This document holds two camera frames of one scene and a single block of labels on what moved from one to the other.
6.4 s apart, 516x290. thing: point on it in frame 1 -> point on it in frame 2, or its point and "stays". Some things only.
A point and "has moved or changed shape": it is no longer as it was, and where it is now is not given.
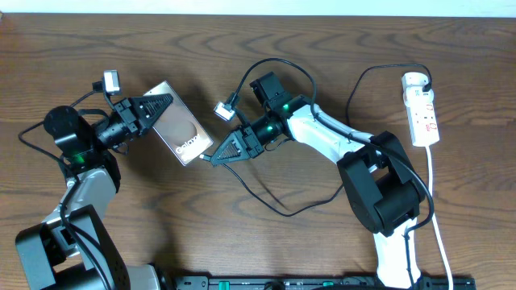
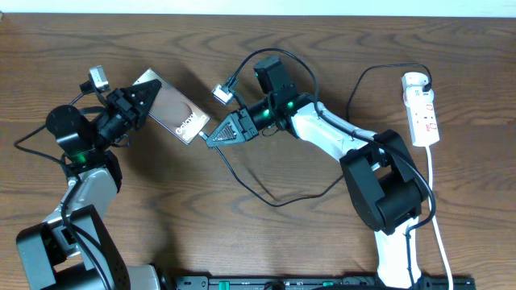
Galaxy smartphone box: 179,128 has moved or changed shape
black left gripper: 129,115 -> 125,105
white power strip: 422,116 stays
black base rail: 316,283 stays
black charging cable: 332,197 has moved or changed shape
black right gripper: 244,143 -> 240,126
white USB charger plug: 414,80 stays
